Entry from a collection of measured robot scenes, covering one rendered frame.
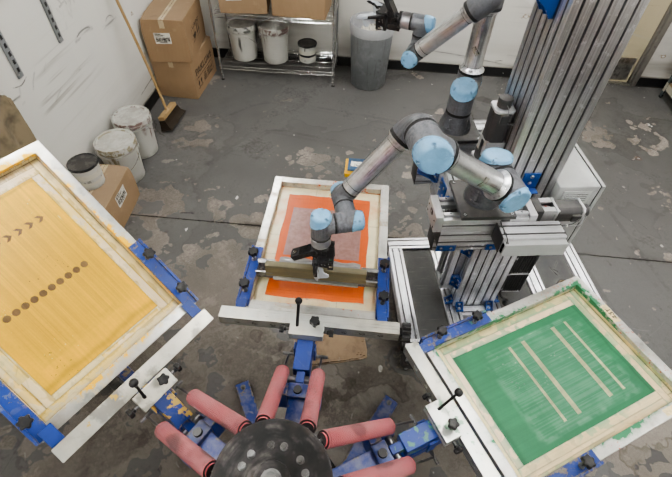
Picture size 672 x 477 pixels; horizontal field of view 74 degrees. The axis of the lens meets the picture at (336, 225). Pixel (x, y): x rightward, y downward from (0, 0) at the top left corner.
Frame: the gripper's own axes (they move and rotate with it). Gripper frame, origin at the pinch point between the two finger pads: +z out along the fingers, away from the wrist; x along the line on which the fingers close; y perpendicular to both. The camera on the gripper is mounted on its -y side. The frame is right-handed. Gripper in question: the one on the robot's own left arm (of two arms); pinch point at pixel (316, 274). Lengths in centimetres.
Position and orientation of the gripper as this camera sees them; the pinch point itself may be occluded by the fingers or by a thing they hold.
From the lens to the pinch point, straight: 181.0
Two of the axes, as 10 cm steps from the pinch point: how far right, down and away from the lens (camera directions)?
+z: -0.2, 6.8, 7.4
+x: 1.0, -7.3, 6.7
